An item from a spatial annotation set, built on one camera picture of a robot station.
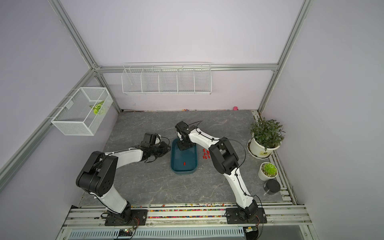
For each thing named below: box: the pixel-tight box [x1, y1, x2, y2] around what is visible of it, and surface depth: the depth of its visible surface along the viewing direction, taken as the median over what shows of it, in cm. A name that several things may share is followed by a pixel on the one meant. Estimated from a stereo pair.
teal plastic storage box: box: [171, 138, 198, 174], surface depth 93 cm
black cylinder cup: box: [263, 179, 281, 195], surface depth 81 cm
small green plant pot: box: [258, 162, 278, 181], surface depth 81 cm
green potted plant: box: [250, 117, 286, 151], surface depth 86 cm
